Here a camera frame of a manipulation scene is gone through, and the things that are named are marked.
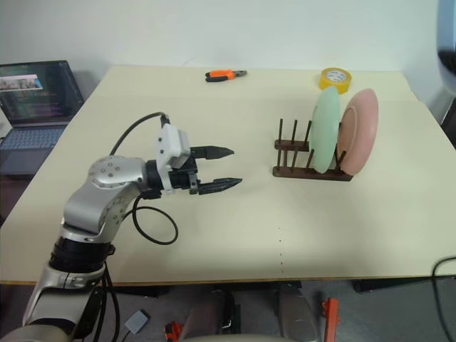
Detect black hanging cable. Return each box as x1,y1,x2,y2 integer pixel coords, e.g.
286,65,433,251
432,255,456,342

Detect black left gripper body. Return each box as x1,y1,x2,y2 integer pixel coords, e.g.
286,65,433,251
169,145,201,196

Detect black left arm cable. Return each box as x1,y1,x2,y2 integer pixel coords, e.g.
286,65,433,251
109,111,179,246

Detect dark wooden dish rack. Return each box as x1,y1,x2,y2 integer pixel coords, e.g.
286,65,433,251
272,118,356,182

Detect open laptop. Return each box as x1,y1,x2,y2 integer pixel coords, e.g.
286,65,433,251
0,59,86,154

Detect yellow tape roll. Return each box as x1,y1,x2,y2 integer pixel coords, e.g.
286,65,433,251
318,66,353,94

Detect orange clamp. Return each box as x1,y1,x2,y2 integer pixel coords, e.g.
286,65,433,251
320,297,340,342
164,321,185,342

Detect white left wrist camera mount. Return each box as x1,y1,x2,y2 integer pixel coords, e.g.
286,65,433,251
153,123,191,195

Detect small grey box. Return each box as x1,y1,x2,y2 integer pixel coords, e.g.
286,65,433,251
124,309,150,335

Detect grey rounded leg shell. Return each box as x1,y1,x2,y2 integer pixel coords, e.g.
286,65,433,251
277,283,320,342

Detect green plate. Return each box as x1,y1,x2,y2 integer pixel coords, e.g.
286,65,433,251
308,85,341,175

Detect orange handled pliers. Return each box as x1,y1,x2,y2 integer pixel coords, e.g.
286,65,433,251
204,69,249,83

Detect pink plate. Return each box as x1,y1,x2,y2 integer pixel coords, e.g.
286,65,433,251
334,88,379,176

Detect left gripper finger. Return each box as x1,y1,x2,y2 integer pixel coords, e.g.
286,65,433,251
192,145,235,162
197,177,244,197

